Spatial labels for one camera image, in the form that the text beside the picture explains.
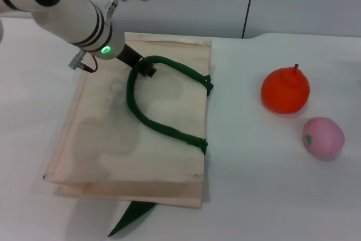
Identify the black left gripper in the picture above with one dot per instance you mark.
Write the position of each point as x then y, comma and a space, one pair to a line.
128, 54

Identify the pink toy peach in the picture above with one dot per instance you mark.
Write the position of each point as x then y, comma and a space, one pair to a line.
324, 138

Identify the orange toy fruit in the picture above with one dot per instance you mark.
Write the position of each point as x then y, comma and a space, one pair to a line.
285, 91

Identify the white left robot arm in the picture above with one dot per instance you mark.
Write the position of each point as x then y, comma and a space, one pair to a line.
70, 12

